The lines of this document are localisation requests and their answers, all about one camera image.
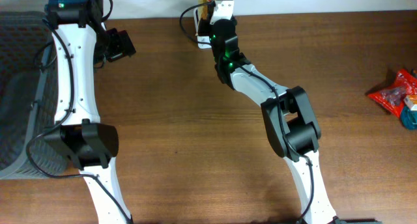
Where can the small orange box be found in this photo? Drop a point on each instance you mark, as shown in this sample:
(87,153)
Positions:
(411,101)

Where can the white barcode scanner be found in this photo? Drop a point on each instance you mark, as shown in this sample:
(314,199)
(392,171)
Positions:
(203,40)

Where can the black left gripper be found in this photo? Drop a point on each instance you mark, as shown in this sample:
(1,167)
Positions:
(123,45)

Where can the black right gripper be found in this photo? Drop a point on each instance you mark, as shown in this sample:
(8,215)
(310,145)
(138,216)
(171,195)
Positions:
(206,28)

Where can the red skittles candy bag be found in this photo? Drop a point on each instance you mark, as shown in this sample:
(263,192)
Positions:
(392,96)

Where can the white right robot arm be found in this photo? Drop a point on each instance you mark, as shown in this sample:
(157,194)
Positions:
(291,126)

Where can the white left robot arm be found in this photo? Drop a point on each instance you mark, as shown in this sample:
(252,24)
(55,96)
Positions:
(82,40)

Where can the grey plastic mesh basket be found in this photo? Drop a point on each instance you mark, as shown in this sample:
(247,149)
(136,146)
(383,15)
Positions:
(28,96)

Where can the blue mouthwash bottle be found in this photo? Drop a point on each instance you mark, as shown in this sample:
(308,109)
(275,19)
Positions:
(408,118)

